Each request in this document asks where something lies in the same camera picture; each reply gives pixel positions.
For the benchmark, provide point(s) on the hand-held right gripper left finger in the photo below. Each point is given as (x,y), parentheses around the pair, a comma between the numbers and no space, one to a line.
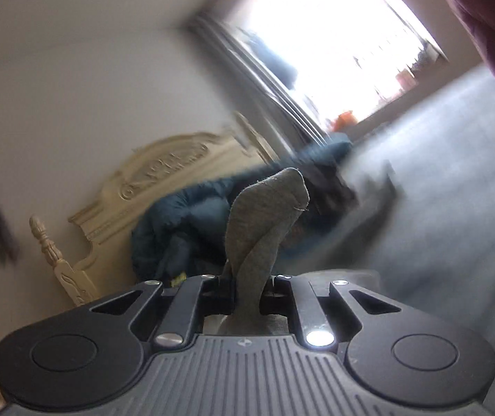
(195,303)

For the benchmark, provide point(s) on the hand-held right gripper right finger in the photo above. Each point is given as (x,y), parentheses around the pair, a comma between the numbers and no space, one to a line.
(303,307)

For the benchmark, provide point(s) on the grey hoodie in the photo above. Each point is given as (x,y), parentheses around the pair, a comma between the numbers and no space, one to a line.
(256,225)

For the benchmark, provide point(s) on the small yellow green object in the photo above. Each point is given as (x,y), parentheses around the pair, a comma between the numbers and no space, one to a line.
(179,279)

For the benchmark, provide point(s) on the dark blue pillow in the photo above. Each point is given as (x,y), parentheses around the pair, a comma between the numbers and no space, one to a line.
(165,225)

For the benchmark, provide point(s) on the dark jacket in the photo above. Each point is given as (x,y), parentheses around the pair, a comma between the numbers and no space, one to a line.
(329,195)

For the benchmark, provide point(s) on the cream carved headboard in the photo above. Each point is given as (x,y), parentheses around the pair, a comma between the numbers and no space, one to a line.
(143,182)

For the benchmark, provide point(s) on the grey bed blanket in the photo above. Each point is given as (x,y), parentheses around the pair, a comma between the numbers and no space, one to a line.
(446,225)

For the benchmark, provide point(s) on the orange item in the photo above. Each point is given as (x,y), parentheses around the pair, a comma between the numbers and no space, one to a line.
(345,120)

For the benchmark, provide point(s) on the grey curtain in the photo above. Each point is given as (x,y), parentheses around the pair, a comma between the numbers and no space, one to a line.
(264,91)

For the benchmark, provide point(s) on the window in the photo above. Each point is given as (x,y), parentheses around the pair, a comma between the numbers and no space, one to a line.
(338,30)

